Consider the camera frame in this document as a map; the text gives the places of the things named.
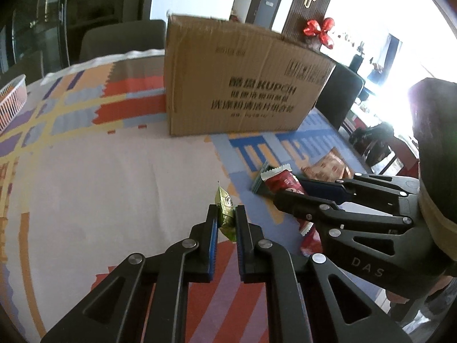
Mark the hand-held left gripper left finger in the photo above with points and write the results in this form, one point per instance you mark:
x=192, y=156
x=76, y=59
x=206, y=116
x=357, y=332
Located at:
x=214, y=250

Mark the brown cardboard box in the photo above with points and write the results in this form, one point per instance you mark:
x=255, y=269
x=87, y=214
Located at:
x=228, y=78

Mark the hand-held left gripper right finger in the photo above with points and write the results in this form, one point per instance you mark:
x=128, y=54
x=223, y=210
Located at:
x=240, y=250

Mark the dark wood slat panel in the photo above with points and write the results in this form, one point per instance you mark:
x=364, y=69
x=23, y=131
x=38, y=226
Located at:
x=307, y=14

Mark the dark green snack packet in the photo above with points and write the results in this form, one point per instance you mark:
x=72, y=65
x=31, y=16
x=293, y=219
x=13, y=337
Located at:
x=257, y=184

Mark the red biscuit packet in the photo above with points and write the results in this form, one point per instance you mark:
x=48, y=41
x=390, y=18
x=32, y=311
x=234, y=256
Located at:
x=282, y=182

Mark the green candy packet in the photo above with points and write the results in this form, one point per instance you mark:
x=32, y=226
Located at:
x=223, y=203

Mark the white basket with oranges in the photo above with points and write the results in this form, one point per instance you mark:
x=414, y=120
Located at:
x=12, y=102

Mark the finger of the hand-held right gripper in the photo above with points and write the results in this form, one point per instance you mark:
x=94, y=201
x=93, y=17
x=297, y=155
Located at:
x=296, y=202
x=328, y=190

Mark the tan snack packet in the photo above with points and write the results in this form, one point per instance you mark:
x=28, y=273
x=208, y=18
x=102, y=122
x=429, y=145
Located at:
x=328, y=166

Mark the red foil balloon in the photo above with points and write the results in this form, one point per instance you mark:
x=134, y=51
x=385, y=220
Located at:
x=317, y=30

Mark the dark wooden chair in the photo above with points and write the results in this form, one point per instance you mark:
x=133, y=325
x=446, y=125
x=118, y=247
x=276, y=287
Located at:
x=378, y=146

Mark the colourful printed table mat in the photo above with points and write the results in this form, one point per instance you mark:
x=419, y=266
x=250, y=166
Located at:
x=107, y=171

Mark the person's right forearm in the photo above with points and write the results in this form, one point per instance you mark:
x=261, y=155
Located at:
x=439, y=143

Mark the black framed glass sliding door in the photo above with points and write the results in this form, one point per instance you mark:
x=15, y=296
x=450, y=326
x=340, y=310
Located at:
x=43, y=18

